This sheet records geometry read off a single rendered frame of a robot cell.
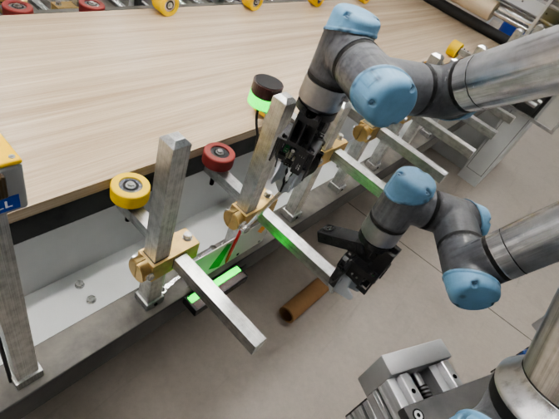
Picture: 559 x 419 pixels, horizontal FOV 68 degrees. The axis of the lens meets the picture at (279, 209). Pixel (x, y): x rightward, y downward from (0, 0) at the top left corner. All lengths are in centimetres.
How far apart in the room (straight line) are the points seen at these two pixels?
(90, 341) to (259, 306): 106
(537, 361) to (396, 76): 34
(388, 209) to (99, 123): 69
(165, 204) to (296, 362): 122
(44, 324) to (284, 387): 99
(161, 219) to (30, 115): 47
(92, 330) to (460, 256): 71
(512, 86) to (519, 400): 35
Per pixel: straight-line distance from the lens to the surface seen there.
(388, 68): 57
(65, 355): 93
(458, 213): 76
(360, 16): 64
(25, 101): 114
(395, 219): 75
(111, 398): 163
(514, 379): 42
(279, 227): 97
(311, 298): 190
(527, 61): 56
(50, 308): 107
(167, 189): 68
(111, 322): 95
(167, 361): 169
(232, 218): 95
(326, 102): 67
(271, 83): 82
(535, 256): 67
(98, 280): 110
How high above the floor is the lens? 154
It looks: 42 degrees down
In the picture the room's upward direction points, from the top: 24 degrees clockwise
